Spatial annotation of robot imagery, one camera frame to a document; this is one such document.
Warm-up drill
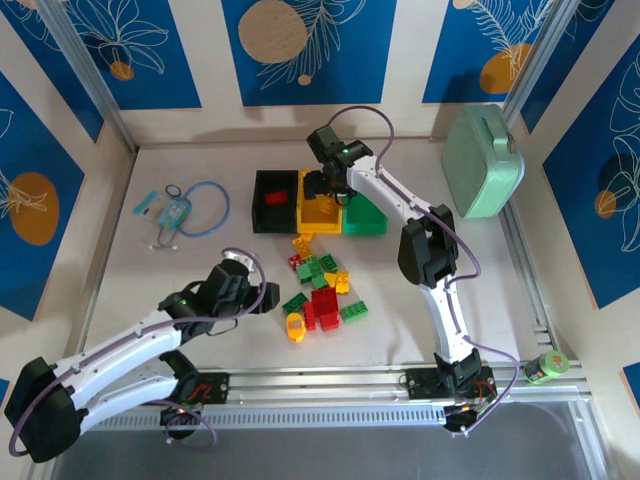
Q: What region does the green plastic bin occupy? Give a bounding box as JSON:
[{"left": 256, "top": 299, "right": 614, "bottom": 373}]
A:
[{"left": 341, "top": 189, "right": 390, "bottom": 236}]

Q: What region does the mint green zip case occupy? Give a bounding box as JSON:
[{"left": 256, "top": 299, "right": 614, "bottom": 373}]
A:
[{"left": 439, "top": 103, "right": 526, "bottom": 220}]

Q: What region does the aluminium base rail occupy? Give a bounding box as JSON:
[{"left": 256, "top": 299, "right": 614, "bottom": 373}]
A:
[{"left": 74, "top": 363, "right": 586, "bottom": 409}]

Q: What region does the yellow plastic bin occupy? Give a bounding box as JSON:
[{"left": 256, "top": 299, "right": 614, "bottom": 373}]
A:
[{"left": 297, "top": 169, "right": 346, "bottom": 236}]

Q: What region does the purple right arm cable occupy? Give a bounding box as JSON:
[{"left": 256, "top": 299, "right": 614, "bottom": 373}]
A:
[{"left": 327, "top": 104, "right": 521, "bottom": 439}]

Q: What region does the green tape roll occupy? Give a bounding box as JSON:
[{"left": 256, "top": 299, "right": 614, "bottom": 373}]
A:
[{"left": 542, "top": 348, "right": 571, "bottom": 376}]

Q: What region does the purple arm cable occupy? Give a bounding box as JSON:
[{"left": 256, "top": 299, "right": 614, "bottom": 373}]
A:
[
  {"left": 327, "top": 104, "right": 521, "bottom": 439},
  {"left": 8, "top": 247, "right": 266, "bottom": 459}
]

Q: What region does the blue tube stethoscope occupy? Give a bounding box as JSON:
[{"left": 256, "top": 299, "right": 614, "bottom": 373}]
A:
[{"left": 148, "top": 179, "right": 231, "bottom": 252}]

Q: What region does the aluminium corner post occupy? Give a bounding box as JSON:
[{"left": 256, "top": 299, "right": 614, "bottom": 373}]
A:
[
  {"left": 37, "top": 0, "right": 139, "bottom": 154},
  {"left": 502, "top": 0, "right": 576, "bottom": 117}
]

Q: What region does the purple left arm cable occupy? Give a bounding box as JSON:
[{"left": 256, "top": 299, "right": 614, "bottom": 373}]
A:
[{"left": 8, "top": 247, "right": 266, "bottom": 459}]

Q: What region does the black left arm base board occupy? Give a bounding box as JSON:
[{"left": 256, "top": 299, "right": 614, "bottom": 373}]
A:
[{"left": 159, "top": 405, "right": 204, "bottom": 441}]

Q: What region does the black right arm base board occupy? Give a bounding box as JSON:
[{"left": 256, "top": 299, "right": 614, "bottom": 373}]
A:
[{"left": 442, "top": 399, "right": 494, "bottom": 440}]

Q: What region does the slotted grey cable duct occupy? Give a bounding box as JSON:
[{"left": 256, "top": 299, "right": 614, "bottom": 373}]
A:
[{"left": 94, "top": 402, "right": 576, "bottom": 431}]

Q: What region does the black plastic bin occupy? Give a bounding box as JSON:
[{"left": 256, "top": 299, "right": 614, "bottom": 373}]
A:
[{"left": 251, "top": 169, "right": 301, "bottom": 235}]

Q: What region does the small black orange canister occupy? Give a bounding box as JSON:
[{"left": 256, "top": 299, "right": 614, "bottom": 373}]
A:
[{"left": 523, "top": 360, "right": 549, "bottom": 386}]

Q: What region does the thin aluminium side rail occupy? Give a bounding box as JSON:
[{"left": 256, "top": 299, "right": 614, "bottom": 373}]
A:
[{"left": 73, "top": 148, "right": 139, "bottom": 372}]

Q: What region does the blue white plastic packet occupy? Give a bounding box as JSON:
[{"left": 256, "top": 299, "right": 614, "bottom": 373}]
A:
[{"left": 132, "top": 189, "right": 194, "bottom": 230}]

